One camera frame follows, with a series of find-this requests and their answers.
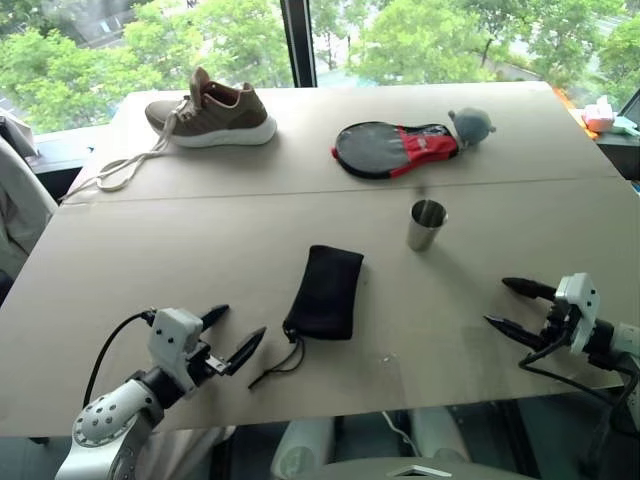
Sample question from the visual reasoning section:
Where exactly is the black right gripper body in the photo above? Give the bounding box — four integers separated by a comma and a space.
541, 289, 577, 352

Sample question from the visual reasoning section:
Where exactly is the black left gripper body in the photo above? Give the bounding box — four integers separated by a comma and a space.
187, 340, 234, 387

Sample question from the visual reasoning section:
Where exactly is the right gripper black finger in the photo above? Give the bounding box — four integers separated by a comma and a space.
482, 314, 546, 351
501, 277, 558, 303

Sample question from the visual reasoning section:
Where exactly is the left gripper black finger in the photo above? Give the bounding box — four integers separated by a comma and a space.
199, 303, 231, 332
222, 326, 268, 377

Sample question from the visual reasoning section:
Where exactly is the brown cardboard sheet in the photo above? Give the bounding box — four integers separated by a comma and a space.
0, 175, 640, 437
63, 81, 627, 203

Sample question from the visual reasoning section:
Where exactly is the white rounded robot leg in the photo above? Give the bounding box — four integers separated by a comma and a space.
409, 406, 472, 462
276, 416, 337, 472

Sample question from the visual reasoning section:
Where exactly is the stainless steel cup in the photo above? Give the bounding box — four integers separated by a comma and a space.
405, 198, 450, 252

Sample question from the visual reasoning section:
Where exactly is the dark side desk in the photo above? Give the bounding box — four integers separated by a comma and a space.
593, 128, 640, 182

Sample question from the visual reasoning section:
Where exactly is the grey robot torso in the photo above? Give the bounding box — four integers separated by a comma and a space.
303, 451, 542, 480

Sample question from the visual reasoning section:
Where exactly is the grey plush toy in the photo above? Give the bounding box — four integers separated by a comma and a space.
447, 106, 498, 149

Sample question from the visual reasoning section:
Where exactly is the pink tissue box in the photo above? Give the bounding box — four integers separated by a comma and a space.
582, 96, 617, 133

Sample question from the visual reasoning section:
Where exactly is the light green flat item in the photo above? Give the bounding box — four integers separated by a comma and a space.
607, 117, 640, 137

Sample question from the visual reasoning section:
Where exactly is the brown sneaker with white sole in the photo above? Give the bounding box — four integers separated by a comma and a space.
59, 66, 279, 204

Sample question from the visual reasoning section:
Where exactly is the black and red racket cover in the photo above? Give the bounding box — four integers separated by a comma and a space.
330, 121, 461, 180

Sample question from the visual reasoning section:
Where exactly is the white paper box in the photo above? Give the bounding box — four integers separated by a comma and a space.
0, 111, 41, 159

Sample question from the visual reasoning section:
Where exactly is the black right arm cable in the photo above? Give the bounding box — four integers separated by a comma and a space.
517, 343, 640, 446

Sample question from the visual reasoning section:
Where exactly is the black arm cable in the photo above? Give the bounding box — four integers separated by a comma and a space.
81, 309, 157, 412
517, 343, 640, 446

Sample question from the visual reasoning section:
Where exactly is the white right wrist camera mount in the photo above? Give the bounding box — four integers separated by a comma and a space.
554, 272, 602, 357

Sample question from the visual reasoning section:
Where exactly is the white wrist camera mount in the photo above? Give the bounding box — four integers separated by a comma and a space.
554, 272, 602, 357
148, 308, 205, 394

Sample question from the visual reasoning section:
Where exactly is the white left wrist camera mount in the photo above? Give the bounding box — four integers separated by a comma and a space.
148, 308, 205, 394

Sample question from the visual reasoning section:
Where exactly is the black drawstring pouch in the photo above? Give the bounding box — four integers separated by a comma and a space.
247, 244, 365, 391

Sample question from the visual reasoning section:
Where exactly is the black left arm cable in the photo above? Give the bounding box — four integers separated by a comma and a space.
81, 309, 157, 412

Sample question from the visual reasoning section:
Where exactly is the thin white cable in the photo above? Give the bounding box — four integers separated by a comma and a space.
381, 410, 427, 457

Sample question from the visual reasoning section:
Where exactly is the dark window frame post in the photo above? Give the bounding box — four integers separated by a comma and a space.
278, 0, 319, 89

